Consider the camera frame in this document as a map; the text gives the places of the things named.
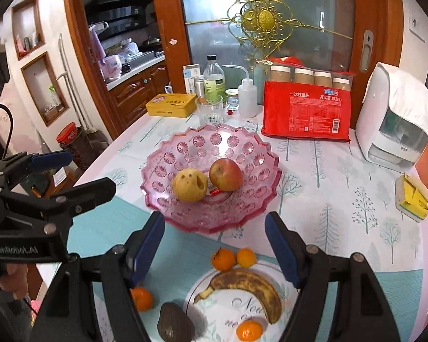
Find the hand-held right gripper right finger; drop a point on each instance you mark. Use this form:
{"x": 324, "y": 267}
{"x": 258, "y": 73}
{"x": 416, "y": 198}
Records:
{"x": 281, "y": 253}

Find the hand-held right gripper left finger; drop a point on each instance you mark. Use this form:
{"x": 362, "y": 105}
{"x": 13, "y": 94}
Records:
{"x": 148, "y": 253}

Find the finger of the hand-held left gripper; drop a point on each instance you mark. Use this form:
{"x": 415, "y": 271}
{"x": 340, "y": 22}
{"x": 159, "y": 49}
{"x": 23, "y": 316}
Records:
{"x": 53, "y": 159}
{"x": 89, "y": 194}

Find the small mandarin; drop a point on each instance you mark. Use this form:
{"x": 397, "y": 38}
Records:
{"x": 142, "y": 298}
{"x": 223, "y": 260}
{"x": 246, "y": 257}
{"x": 249, "y": 330}

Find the overripe banana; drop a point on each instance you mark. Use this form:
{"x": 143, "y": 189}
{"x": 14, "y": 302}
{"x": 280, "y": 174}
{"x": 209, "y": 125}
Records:
{"x": 249, "y": 285}

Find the white round plate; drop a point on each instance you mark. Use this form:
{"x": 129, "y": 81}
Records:
{"x": 232, "y": 306}

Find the dark avocado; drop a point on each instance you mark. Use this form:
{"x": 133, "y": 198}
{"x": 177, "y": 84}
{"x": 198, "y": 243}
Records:
{"x": 174, "y": 324}

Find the yellow pear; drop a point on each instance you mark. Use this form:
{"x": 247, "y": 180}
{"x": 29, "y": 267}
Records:
{"x": 189, "y": 185}

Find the red apple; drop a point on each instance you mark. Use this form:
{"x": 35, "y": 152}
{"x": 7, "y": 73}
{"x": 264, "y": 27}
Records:
{"x": 226, "y": 174}

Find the pink glass fruit bowl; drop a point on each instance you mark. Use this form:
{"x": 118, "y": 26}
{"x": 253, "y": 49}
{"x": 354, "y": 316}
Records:
{"x": 185, "y": 142}

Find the person's left hand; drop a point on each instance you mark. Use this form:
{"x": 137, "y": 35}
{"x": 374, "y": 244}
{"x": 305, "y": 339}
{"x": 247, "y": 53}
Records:
{"x": 14, "y": 279}

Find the red lid jar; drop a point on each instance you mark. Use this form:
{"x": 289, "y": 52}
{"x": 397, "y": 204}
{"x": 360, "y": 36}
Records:
{"x": 67, "y": 135}

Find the teal placemat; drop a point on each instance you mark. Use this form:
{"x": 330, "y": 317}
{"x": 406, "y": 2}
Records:
{"x": 103, "y": 228}

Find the tree print tablecloth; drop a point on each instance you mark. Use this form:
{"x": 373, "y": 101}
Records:
{"x": 324, "y": 192}

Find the mop pole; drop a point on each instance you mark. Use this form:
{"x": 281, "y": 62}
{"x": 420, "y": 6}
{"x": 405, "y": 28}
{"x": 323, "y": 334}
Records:
{"x": 71, "y": 85}

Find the small red packet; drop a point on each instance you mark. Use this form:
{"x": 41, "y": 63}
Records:
{"x": 214, "y": 190}

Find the wooden kitchen cabinet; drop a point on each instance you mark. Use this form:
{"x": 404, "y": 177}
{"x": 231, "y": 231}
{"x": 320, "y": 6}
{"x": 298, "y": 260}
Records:
{"x": 135, "y": 92}

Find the pink plastic container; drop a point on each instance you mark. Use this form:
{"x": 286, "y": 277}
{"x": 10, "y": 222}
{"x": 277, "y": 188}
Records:
{"x": 112, "y": 67}

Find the yellow tin box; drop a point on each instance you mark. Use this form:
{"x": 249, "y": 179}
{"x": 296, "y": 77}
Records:
{"x": 169, "y": 105}

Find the yellow tissue pack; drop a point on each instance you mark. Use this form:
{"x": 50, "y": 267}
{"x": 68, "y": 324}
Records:
{"x": 412, "y": 199}

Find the red carton box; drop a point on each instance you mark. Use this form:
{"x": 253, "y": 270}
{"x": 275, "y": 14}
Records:
{"x": 306, "y": 110}

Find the clear glass tumbler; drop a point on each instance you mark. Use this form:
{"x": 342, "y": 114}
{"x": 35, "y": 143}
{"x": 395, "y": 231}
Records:
{"x": 209, "y": 112}

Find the metal can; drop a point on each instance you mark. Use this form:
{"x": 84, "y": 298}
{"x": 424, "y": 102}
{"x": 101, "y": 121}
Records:
{"x": 199, "y": 85}

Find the white and blue carton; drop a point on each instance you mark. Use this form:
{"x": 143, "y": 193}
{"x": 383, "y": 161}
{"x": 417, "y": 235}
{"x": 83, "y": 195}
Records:
{"x": 191, "y": 76}

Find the white squeeze bottle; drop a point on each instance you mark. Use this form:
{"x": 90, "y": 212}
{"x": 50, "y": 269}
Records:
{"x": 248, "y": 99}

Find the white countertop appliance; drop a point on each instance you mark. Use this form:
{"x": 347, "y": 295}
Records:
{"x": 374, "y": 121}

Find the small glass jar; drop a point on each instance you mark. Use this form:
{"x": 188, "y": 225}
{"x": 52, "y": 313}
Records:
{"x": 232, "y": 98}

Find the clear bottle green label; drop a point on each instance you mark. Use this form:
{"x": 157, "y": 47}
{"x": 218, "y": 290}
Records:
{"x": 214, "y": 82}

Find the white towel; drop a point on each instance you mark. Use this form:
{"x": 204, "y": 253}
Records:
{"x": 410, "y": 92}

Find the golden door ornament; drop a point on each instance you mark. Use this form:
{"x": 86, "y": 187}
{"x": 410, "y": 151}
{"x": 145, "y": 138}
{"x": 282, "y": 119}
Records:
{"x": 265, "y": 17}

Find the wall niche shelf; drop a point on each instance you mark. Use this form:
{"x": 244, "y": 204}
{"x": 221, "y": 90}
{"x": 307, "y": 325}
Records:
{"x": 44, "y": 89}
{"x": 26, "y": 28}

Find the white wall switch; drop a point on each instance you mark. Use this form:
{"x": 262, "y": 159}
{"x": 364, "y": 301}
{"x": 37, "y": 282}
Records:
{"x": 419, "y": 25}

